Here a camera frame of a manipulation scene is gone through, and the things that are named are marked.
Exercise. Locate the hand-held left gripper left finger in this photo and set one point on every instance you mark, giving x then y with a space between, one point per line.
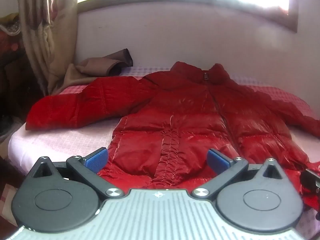
96 160

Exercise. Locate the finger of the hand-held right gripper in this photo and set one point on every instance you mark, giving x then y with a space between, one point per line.
311 180

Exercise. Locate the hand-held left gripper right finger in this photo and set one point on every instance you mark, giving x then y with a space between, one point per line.
218 160

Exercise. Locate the red puffer jacket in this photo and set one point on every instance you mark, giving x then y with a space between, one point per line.
187 120

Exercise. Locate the pink checked bed sheet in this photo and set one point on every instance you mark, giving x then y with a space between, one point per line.
62 140

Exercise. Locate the brown cloth garment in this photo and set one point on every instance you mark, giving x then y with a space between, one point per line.
97 66

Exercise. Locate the beige patterned curtain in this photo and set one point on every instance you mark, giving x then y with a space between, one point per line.
47 30

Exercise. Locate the pile of patterned cloths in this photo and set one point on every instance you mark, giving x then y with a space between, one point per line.
10 30

